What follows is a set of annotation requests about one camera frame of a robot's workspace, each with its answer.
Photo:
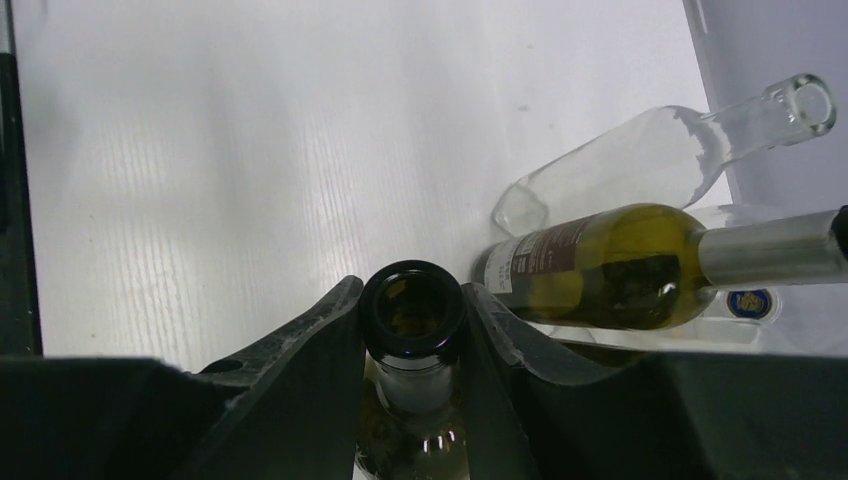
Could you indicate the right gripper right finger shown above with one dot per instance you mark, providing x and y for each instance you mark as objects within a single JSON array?
[{"x": 534, "y": 409}]

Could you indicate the dark green wine bottle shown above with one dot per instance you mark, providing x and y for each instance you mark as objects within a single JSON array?
[{"x": 652, "y": 266}]

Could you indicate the clear square glass bottle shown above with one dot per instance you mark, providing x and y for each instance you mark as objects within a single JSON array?
[{"x": 669, "y": 155}]

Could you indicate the olive wine bottle black cap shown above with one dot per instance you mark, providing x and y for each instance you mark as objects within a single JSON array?
[{"x": 412, "y": 316}]

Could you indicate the clear round bottle black cap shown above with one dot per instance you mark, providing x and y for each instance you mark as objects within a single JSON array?
[{"x": 733, "y": 316}]

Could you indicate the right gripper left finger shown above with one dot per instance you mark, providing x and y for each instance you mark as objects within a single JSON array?
[{"x": 284, "y": 407}]

